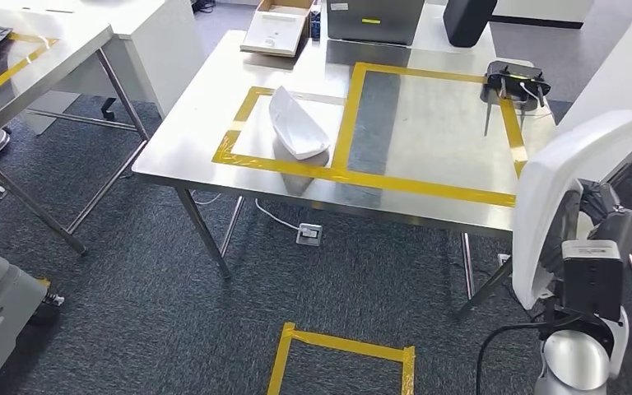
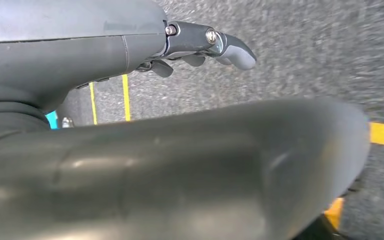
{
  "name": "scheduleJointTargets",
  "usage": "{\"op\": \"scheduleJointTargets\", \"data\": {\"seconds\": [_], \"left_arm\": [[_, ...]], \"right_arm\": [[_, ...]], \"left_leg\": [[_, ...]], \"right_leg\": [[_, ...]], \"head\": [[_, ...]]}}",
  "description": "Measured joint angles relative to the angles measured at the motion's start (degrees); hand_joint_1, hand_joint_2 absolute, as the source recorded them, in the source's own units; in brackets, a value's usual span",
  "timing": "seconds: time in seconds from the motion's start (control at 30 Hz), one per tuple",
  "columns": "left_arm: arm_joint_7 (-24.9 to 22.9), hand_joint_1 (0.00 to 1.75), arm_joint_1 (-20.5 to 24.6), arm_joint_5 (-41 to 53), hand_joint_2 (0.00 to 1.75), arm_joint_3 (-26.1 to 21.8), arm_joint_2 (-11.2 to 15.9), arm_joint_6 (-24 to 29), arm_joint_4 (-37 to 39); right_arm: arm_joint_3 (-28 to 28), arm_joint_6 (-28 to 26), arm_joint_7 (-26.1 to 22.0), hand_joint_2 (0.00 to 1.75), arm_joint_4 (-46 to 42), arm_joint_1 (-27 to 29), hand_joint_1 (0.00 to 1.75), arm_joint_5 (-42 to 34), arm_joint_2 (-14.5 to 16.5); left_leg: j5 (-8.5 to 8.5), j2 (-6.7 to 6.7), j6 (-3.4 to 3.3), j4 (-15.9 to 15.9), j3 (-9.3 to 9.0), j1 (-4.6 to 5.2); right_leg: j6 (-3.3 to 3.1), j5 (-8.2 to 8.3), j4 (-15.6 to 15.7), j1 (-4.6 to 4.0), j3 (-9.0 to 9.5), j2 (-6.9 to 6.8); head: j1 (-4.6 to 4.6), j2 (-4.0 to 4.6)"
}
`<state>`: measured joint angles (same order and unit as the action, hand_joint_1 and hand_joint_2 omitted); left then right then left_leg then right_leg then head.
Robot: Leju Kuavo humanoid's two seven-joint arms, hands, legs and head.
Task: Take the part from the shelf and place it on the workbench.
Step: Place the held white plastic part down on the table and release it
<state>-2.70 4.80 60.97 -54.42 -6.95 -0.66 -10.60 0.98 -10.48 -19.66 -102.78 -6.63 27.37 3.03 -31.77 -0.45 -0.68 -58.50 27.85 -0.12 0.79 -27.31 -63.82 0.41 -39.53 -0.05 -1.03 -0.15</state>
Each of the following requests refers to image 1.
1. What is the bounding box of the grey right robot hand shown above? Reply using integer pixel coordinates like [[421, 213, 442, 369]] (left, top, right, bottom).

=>
[[539, 180, 632, 285]]

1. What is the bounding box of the white plastic shell part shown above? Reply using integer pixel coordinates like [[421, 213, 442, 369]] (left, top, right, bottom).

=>
[[268, 85, 332, 160], [511, 109, 632, 312]]

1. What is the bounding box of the steel workbench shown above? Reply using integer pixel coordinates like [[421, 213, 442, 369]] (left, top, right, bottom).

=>
[[132, 2, 560, 320]]

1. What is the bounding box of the white desk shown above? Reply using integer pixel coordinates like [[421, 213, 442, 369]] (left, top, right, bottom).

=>
[[555, 19, 632, 187]]

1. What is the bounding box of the black router with antennas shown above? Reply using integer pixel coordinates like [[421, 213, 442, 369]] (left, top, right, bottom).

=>
[[479, 59, 552, 137]]

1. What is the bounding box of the yellow floor tape square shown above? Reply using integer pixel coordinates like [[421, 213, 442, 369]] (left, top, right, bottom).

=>
[[265, 321, 416, 395]]

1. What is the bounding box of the grey floor socket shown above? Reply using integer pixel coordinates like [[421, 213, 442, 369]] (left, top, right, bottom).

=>
[[295, 222, 323, 248]]

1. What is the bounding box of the grey metal case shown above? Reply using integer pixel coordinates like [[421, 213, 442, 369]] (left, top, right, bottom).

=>
[[325, 0, 426, 46]]

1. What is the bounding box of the cardboard box with white tray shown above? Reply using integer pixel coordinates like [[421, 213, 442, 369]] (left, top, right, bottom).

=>
[[239, 0, 317, 58]]

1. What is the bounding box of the white cabinet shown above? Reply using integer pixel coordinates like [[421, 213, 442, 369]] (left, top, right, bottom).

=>
[[0, 0, 207, 135]]

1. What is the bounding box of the yellow tape strip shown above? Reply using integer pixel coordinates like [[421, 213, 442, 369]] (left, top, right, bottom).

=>
[[0, 32, 60, 110]]

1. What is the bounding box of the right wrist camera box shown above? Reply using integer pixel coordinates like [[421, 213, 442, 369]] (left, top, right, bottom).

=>
[[560, 239, 625, 323]]

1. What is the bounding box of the large yellow tape frame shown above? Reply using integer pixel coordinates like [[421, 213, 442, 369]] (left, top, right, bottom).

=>
[[331, 61, 530, 209]]

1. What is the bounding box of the white power cable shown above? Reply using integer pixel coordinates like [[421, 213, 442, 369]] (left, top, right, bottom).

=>
[[193, 190, 300, 233]]

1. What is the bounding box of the small yellow tape frame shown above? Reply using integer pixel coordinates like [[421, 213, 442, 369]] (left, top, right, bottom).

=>
[[211, 85, 350, 181]]

